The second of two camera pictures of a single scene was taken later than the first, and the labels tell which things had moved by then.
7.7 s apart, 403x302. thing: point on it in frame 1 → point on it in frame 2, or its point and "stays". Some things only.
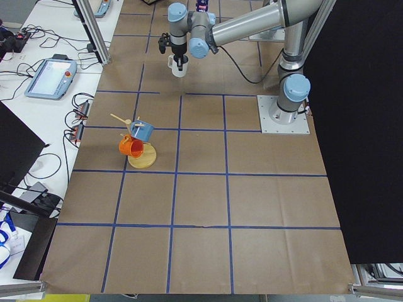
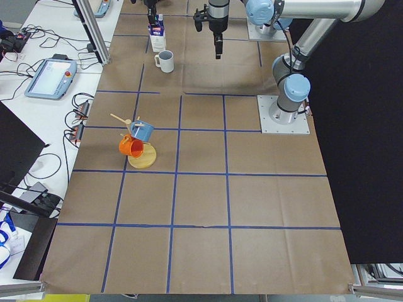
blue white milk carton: [202, 5] → [157, 34]
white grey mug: [172, 63] → [165, 60]
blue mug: [141, 131] stays
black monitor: [19, 147] stays
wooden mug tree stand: [149, 154] stays
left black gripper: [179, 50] → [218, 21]
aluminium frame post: [90, 22] stays
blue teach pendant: [52, 78] stays
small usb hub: [82, 112] stays
